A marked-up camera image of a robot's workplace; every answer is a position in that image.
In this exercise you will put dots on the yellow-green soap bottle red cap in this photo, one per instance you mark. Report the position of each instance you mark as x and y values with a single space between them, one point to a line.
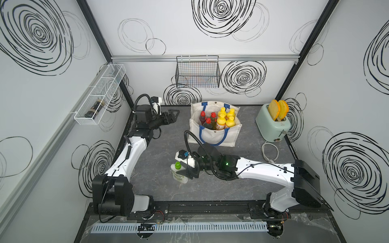
213 118

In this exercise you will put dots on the white wire wall shelf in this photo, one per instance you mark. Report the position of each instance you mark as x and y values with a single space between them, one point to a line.
107 89

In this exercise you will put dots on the white bag with blue handles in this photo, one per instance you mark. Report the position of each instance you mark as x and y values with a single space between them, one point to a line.
226 137

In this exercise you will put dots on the mint green toaster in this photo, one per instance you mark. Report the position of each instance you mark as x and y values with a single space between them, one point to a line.
271 131

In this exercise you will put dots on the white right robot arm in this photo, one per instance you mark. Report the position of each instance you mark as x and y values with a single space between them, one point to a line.
300 183

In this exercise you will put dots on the black wire wall basket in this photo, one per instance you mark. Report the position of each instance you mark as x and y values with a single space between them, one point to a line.
198 74

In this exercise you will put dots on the green soap bottle red cap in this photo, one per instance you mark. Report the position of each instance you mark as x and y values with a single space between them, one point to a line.
208 124

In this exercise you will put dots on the white soap bottle green cap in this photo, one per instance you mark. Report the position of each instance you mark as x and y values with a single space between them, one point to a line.
175 169

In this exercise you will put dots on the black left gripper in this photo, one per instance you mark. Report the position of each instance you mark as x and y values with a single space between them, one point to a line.
170 119

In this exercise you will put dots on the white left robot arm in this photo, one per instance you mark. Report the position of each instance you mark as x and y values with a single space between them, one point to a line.
112 192

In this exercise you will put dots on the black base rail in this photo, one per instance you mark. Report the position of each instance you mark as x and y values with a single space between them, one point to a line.
255 209

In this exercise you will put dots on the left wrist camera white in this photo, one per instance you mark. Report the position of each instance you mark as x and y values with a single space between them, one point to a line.
156 103

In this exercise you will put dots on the aluminium wall rail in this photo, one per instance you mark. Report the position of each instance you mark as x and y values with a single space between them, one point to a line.
205 58

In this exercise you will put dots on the orange soap bottle yellow cap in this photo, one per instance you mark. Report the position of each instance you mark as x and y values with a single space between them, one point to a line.
230 122
231 113
222 111
221 121

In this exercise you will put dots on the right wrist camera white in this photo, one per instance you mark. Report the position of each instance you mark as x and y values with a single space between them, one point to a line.
184 157

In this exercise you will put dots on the yellow toy toast slice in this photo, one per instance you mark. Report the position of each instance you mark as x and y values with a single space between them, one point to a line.
274 109

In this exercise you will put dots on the grey slotted cable duct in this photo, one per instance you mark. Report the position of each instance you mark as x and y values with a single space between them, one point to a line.
180 227

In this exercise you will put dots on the dark bottle in shelf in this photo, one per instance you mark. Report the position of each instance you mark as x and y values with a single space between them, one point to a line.
93 111

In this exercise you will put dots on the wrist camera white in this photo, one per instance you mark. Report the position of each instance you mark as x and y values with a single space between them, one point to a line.
184 157
156 103

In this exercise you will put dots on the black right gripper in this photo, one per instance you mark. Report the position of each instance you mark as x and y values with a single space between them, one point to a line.
188 173

